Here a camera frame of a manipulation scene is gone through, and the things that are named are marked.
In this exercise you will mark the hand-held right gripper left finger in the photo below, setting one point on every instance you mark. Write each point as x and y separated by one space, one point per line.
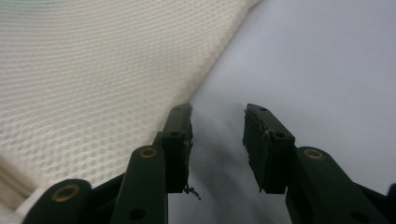
146 186

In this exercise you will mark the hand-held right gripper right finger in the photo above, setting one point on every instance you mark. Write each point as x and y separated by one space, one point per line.
274 161

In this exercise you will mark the white mesh laundry bag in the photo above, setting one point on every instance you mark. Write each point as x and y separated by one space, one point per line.
93 77

